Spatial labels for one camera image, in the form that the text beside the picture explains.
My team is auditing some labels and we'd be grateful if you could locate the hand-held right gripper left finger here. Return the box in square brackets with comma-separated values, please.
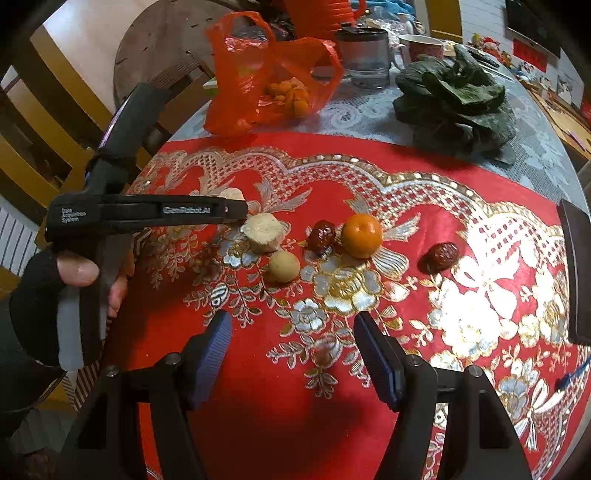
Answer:
[58, 309, 234, 480]

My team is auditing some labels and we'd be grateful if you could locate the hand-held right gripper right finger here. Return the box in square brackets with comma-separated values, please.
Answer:
[353, 311, 534, 480]

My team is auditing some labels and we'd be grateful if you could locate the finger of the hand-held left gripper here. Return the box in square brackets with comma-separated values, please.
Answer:
[226, 198, 249, 223]

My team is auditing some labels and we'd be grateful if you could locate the beige pastry chunk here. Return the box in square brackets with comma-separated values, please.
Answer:
[242, 212, 286, 254]

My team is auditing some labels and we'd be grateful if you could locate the brown kiwi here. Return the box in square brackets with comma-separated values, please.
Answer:
[265, 249, 301, 284]

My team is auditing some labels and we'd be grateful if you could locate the red date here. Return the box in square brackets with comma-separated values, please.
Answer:
[308, 220, 337, 254]
[425, 242, 461, 273]

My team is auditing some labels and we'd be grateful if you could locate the orange tangerine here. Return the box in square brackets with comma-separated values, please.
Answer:
[341, 213, 384, 259]

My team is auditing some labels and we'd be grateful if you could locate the grey white striped paper box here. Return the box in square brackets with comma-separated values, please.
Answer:
[65, 360, 109, 411]

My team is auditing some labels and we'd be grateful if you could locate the person's left forearm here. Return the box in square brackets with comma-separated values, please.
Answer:
[0, 295, 70, 439]

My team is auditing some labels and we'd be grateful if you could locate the person's left hand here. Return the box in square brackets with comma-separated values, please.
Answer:
[9, 248, 136, 370]

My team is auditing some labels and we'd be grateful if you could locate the red gold embroidered cloth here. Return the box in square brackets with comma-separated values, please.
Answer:
[102, 131, 591, 480]

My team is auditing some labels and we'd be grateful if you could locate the red plastic bag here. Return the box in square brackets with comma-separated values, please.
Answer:
[203, 11, 345, 137]

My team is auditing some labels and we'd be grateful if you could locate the bunch of small tangerines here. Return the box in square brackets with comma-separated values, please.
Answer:
[263, 78, 311, 118]

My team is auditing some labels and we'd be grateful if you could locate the wooden chair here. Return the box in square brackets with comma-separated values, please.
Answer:
[139, 55, 218, 158]
[113, 0, 243, 116]

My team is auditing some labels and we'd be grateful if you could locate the grey lace tablecloth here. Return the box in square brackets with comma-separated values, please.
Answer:
[164, 69, 585, 195]

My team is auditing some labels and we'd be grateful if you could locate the glass jar with black lid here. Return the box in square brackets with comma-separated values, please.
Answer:
[335, 27, 397, 90]

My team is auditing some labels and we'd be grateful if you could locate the orange plastic container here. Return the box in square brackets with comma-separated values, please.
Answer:
[283, 0, 368, 42]

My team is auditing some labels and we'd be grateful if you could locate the black flat device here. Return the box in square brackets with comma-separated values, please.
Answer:
[556, 198, 591, 344]

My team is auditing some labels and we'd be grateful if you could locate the green leafy vegetable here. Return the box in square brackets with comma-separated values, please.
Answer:
[393, 44, 518, 164]

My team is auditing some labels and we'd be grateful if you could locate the red white mug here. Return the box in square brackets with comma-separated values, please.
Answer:
[398, 34, 445, 65]

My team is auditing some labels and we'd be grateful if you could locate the blue cable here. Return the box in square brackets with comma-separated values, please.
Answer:
[554, 355, 591, 393]

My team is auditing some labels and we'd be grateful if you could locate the wall television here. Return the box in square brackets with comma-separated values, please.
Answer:
[505, 0, 561, 60]

